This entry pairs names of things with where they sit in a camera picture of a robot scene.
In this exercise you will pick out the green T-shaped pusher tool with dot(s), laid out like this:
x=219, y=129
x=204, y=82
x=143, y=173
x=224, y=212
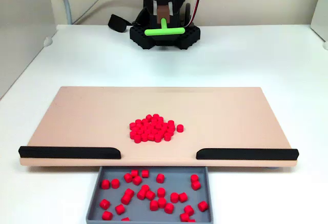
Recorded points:
x=164, y=31

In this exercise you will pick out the red cylindrical granule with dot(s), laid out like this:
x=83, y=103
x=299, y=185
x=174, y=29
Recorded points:
x=147, y=132
x=128, y=177
x=133, y=126
x=133, y=134
x=170, y=131
x=144, y=129
x=194, y=178
x=167, y=136
x=145, y=173
x=129, y=192
x=169, y=208
x=105, y=184
x=161, y=192
x=138, y=138
x=164, y=129
x=107, y=215
x=140, y=133
x=160, y=123
x=150, y=195
x=115, y=183
x=184, y=217
x=161, y=120
x=195, y=185
x=154, y=132
x=145, y=188
x=140, y=126
x=203, y=206
x=104, y=204
x=172, y=127
x=180, y=128
x=165, y=125
x=137, y=130
x=153, y=125
x=125, y=219
x=157, y=138
x=160, y=178
x=145, y=122
x=134, y=173
x=141, y=194
x=125, y=199
x=139, y=123
x=137, y=180
x=153, y=205
x=162, y=202
x=150, y=118
x=188, y=210
x=120, y=209
x=161, y=133
x=154, y=121
x=144, y=137
x=174, y=197
x=151, y=129
x=151, y=137
x=171, y=123
x=183, y=197
x=147, y=125
x=156, y=117
x=158, y=127

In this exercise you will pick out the white round cap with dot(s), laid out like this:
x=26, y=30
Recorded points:
x=47, y=41
x=325, y=45

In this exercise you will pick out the beige flat board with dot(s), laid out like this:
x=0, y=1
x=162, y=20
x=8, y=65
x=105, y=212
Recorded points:
x=89, y=119

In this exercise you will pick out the white side panel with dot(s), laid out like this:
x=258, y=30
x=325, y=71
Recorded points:
x=321, y=8
x=20, y=42

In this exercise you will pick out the grey rectangular tray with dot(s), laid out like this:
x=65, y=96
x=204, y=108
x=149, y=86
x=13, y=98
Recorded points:
x=176, y=183

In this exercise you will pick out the black board edge rail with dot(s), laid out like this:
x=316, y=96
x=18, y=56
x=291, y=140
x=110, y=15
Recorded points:
x=69, y=152
x=248, y=154

